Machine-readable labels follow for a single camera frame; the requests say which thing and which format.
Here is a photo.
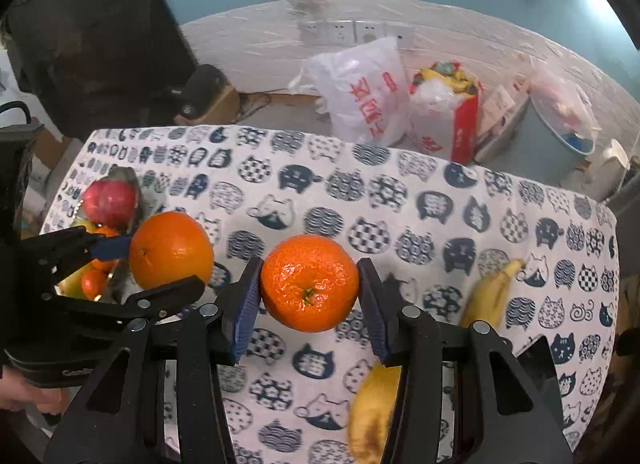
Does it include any person left hand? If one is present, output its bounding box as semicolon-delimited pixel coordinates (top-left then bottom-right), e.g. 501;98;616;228
0;366;70;415

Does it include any white plastic shopping bag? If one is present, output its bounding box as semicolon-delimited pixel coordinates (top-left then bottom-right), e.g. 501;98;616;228
288;37;409;146

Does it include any white plastic stool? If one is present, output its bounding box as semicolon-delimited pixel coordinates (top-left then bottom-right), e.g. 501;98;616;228
586;139;629;194

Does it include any red apple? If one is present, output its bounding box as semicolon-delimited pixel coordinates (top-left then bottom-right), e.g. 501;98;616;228
81;179;138;229

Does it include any large orange bottom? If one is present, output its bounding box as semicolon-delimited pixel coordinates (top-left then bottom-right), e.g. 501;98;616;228
91;226;120;273

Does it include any cat pattern tablecloth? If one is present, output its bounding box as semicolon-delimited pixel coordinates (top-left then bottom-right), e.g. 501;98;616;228
43;126;620;463

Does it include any large orange top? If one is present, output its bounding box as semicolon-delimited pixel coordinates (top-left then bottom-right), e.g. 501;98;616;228
128;212;215;291

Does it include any black speaker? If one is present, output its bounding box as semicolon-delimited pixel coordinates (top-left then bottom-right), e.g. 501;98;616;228
171;64;228;120

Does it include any large orange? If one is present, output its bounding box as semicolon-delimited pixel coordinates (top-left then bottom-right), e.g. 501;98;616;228
128;212;215;291
91;226;120;273

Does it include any dark hanging coat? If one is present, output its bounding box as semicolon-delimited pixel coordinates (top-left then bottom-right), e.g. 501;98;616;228
6;0;195;139

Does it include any green pear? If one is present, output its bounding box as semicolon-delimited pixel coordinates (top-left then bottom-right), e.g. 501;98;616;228
58;264;92;299
72;220;98;233

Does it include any red white trash bag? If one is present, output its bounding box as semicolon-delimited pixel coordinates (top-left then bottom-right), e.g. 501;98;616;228
408;61;483;165

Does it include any yellow banana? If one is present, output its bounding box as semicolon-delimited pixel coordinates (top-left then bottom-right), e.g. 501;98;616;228
459;259;524;330

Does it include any grey blue bucket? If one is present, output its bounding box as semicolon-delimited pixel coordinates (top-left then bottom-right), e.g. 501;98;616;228
482;73;599;185

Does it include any white wall socket strip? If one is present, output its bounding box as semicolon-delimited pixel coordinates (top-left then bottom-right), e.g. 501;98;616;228
298;19;414;50

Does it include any small tangerine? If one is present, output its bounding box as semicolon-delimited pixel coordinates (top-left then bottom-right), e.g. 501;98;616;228
80;269;108;300
260;234;359;333

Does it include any spotted ripe banana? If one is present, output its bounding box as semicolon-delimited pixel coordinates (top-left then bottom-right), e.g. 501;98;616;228
347;366;401;464

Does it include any cardboard box on floor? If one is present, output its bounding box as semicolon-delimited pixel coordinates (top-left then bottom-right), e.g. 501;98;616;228
174;85;241;126

